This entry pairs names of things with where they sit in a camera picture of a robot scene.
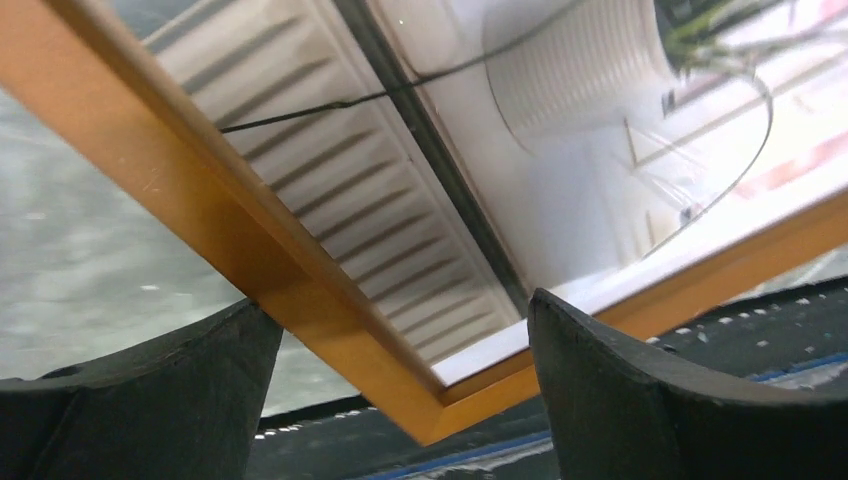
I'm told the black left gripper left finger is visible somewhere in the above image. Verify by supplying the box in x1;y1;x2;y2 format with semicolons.
1;301;283;479

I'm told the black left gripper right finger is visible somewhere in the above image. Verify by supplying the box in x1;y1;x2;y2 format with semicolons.
527;289;847;479

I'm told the glossy room photo print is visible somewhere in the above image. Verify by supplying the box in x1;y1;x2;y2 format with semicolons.
118;1;847;385

